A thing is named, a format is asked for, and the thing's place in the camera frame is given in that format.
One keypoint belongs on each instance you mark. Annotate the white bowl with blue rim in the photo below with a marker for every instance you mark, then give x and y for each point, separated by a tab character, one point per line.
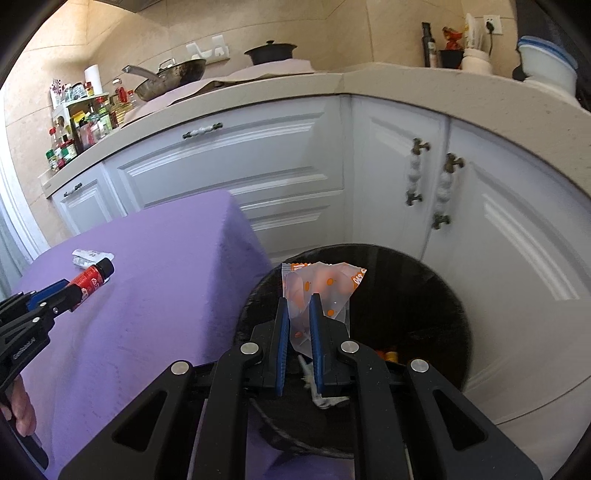
549	67

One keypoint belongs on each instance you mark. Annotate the white crumpled paper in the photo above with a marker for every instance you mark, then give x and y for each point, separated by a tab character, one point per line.
328	401

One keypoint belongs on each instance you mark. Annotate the beige cardboard sheet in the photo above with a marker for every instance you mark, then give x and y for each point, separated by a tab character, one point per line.
258	74

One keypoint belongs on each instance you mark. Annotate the orange crumpled wrapper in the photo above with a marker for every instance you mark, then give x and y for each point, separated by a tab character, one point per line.
388	354

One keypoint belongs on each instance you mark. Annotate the narrow white cabinet door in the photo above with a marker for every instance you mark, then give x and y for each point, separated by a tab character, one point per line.
378	184

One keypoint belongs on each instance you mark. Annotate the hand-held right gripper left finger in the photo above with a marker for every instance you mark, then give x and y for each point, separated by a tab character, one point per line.
282	341

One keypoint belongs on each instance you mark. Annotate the low white drawer front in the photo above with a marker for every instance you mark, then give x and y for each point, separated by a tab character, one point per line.
300	230

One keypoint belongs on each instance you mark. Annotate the white wall socket with plug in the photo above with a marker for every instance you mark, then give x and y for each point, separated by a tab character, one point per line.
491	24

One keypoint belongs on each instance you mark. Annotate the red tube with black cap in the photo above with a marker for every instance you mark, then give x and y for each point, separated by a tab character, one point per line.
92	278

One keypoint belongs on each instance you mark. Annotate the clear orange printed wrapper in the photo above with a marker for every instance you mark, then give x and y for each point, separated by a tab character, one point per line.
323	281

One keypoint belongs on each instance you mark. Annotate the black small container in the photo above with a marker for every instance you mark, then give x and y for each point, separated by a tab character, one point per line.
450	59

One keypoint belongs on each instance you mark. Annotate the wide white cabinet door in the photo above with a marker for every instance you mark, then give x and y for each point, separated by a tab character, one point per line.
517	258

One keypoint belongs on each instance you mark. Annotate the black round bin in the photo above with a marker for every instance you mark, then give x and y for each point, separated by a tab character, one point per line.
415	295

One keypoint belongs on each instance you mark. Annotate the dark metal wok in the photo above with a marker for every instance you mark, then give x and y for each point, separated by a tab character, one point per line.
178	74

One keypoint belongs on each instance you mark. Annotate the white paper towel roll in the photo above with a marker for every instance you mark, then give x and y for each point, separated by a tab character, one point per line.
93	81

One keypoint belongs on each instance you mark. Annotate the grey range hood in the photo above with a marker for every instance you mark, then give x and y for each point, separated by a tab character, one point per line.
134	4

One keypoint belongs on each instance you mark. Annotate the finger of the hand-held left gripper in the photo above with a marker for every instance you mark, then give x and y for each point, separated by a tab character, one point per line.
69	300
46	294

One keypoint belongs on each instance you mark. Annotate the white squeezed tube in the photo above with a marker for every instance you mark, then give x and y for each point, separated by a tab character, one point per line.
92	254

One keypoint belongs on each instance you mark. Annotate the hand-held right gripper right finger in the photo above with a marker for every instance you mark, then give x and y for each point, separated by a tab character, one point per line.
316	341

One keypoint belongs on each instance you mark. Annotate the purple tablecloth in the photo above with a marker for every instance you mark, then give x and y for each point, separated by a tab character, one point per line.
175	277

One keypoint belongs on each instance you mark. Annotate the small white cabinet door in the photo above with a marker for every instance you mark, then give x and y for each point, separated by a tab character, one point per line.
83	212

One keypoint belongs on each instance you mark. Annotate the white packet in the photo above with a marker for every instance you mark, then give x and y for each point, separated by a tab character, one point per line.
474	32

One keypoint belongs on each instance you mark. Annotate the spice rack with bottles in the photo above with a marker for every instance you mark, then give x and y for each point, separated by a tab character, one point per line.
87	124

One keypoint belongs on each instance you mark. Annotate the dark glass bottle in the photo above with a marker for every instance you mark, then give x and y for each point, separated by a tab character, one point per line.
429	46

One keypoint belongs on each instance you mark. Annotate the tall white drawer front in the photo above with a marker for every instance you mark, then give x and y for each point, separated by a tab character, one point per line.
231	157

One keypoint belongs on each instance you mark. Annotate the person's left hand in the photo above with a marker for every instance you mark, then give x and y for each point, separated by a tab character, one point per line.
21	408

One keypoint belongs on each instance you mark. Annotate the red ornament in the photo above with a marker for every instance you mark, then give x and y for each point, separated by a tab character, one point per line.
452	38

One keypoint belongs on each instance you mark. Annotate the dark cylindrical appliance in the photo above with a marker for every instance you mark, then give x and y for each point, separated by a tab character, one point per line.
531	27

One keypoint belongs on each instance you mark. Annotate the black lidded pot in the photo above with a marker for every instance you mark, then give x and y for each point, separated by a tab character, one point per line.
270	53

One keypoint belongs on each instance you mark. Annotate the white wall hook rack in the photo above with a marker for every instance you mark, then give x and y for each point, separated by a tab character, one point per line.
207	48

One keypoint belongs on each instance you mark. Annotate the white jar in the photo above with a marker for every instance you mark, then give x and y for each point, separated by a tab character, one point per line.
475	61

